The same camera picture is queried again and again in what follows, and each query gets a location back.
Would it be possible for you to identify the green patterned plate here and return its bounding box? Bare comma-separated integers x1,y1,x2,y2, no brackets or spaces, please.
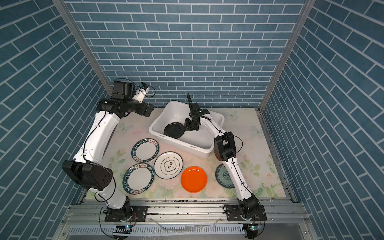
215,164,235,189

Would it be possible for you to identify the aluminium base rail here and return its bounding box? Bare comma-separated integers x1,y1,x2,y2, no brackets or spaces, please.
63,200,310,225

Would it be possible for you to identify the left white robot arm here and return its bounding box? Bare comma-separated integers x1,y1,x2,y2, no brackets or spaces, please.
62,79,154,221

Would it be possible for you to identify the white plate black pattern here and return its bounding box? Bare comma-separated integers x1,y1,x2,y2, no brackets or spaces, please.
154,152,184,180

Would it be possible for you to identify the floral table mat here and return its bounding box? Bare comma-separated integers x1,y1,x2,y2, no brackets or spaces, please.
86,107,287,199

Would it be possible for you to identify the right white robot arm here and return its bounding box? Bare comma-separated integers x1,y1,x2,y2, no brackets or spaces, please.
185,107,267,221

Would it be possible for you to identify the orange plate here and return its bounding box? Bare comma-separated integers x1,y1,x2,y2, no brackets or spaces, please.
181,166,208,193

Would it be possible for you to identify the lower green rimmed white plate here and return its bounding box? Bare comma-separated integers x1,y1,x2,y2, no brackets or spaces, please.
122,163,155,195

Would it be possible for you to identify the upper green rimmed white plate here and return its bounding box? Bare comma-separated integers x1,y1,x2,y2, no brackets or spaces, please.
131,138,160,163

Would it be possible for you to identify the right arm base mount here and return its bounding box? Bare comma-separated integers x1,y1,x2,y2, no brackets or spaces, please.
222,205,267,222

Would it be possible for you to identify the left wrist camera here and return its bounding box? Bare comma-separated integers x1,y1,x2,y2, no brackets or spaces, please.
133,82,156,103

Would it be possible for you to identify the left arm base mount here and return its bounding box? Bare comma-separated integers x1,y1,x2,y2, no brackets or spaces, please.
103,206,148,223

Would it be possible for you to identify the white plastic bin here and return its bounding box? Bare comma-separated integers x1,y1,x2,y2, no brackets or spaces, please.
149,101,214,158

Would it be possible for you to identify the green rimmed white plate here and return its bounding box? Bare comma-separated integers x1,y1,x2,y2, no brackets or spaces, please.
131,138,160,163
122,163,155,195

